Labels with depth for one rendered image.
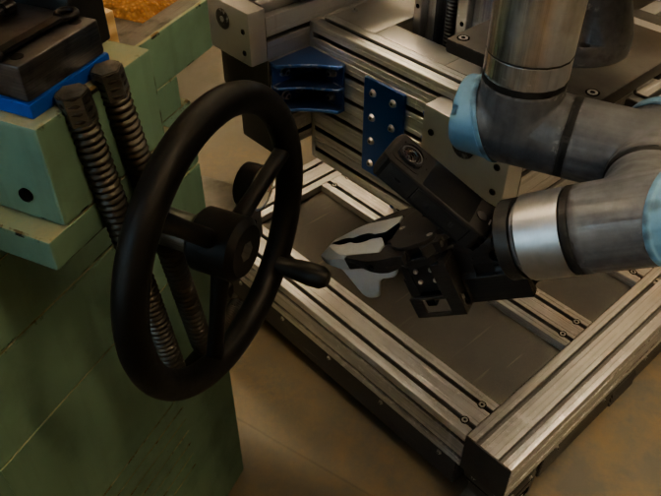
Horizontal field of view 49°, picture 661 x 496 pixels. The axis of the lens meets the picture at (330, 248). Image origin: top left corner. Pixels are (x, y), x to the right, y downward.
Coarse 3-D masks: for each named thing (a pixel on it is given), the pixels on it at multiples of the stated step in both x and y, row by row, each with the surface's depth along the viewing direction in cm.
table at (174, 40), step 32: (192, 0) 82; (128, 32) 76; (160, 32) 77; (192, 32) 82; (160, 64) 78; (128, 192) 63; (0, 224) 57; (32, 224) 57; (96, 224) 60; (32, 256) 58; (64, 256) 58
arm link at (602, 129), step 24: (576, 120) 62; (600, 120) 62; (624, 120) 61; (648, 120) 61; (576, 144) 62; (600, 144) 62; (624, 144) 61; (648, 144) 58; (576, 168) 63; (600, 168) 62
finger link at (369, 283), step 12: (372, 240) 69; (324, 252) 74; (336, 252) 71; (348, 252) 70; (360, 252) 68; (372, 252) 67; (336, 264) 71; (348, 276) 72; (360, 276) 71; (372, 276) 70; (384, 276) 69; (360, 288) 72; (372, 288) 71
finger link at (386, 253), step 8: (384, 248) 67; (392, 248) 66; (416, 248) 65; (352, 256) 68; (360, 256) 68; (368, 256) 67; (376, 256) 66; (384, 256) 65; (392, 256) 65; (400, 256) 64; (408, 256) 65; (352, 264) 69; (360, 264) 67; (368, 264) 66; (376, 264) 66; (384, 264) 65; (392, 264) 65; (400, 264) 65; (376, 272) 66; (384, 272) 66
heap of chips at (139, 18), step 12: (108, 0) 79; (120, 0) 79; (132, 0) 79; (144, 0) 79; (156, 0) 80; (168, 0) 82; (120, 12) 79; (132, 12) 78; (144, 12) 79; (156, 12) 80
